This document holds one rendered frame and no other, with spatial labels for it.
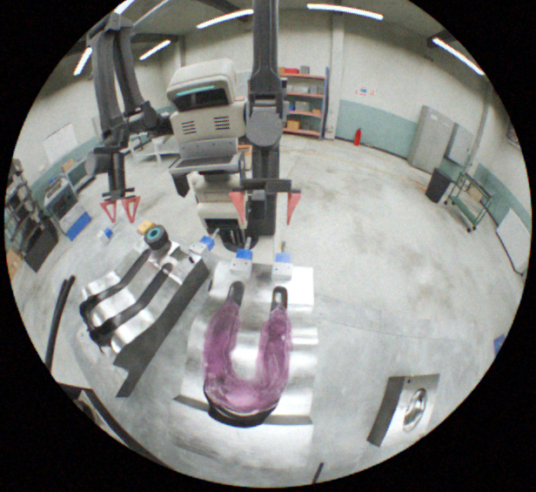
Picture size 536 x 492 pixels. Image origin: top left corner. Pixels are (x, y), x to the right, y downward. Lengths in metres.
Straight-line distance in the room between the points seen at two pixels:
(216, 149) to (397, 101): 5.48
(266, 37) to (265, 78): 0.09
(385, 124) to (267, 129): 5.47
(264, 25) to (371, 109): 5.25
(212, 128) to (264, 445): 0.82
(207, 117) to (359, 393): 0.91
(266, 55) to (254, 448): 0.69
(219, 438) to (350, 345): 0.37
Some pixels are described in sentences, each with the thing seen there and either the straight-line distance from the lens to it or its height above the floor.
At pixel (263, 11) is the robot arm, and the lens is 0.40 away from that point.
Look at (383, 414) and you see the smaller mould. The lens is 0.55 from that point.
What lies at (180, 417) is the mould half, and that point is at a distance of 0.40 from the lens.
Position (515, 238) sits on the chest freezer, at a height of 0.52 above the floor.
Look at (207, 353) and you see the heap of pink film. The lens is 0.35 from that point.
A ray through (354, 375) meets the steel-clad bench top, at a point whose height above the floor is 0.80.
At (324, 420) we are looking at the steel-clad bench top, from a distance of 0.50.
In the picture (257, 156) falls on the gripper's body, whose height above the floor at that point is 1.13.
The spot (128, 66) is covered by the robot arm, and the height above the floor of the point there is 1.43.
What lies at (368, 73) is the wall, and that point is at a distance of 5.60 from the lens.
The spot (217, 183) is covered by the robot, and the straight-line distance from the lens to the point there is 0.74.
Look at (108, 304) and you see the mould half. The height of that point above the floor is 0.92.
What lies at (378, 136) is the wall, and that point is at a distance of 5.69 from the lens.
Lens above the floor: 1.25
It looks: 44 degrees down
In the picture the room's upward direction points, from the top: straight up
